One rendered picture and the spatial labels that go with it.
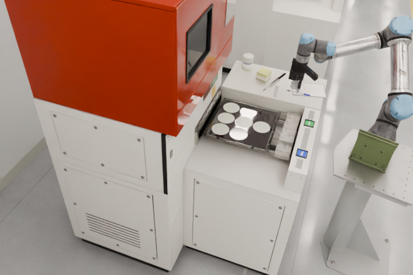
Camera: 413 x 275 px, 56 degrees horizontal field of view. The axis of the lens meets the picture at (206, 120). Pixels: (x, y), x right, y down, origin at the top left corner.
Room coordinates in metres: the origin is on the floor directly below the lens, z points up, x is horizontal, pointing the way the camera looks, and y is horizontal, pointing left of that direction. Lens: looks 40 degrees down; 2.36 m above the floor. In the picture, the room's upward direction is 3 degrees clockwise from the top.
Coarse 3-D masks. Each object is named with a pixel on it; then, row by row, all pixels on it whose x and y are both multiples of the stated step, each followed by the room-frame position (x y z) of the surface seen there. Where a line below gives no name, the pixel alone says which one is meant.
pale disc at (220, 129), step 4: (216, 124) 1.73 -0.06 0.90; (220, 124) 1.73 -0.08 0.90; (224, 124) 1.73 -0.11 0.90; (212, 128) 1.69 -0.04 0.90; (216, 128) 1.69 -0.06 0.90; (220, 128) 1.69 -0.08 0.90; (224, 128) 1.69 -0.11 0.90; (228, 128) 1.69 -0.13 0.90; (216, 132) 1.66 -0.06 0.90; (220, 132) 1.66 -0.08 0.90; (224, 132) 1.66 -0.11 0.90
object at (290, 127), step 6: (288, 120) 1.82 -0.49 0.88; (294, 120) 1.82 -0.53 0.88; (288, 126) 1.76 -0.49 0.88; (294, 126) 1.76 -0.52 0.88; (282, 132) 1.71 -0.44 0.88; (288, 132) 1.71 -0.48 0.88; (294, 132) 1.71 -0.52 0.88; (282, 144) 1.60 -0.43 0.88; (276, 156) 1.53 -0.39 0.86; (282, 156) 1.52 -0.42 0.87; (288, 156) 1.51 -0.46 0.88
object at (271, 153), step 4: (208, 136) 1.68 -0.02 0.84; (216, 140) 1.67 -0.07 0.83; (220, 140) 1.66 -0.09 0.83; (232, 144) 1.64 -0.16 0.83; (236, 144) 1.63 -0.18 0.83; (244, 148) 1.62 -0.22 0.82; (248, 148) 1.61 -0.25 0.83; (260, 152) 1.59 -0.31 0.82; (264, 152) 1.58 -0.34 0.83; (268, 152) 1.57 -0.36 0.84; (272, 152) 1.57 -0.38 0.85; (272, 156) 1.57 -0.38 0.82; (288, 160) 1.54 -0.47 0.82
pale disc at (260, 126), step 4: (256, 124) 1.75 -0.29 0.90; (260, 124) 1.75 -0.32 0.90; (264, 124) 1.75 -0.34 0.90; (268, 124) 1.75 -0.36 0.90; (256, 128) 1.71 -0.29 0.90; (260, 128) 1.71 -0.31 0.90; (264, 128) 1.71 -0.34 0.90; (268, 128) 1.71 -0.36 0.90; (260, 132) 1.68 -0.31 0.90; (264, 132) 1.68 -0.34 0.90
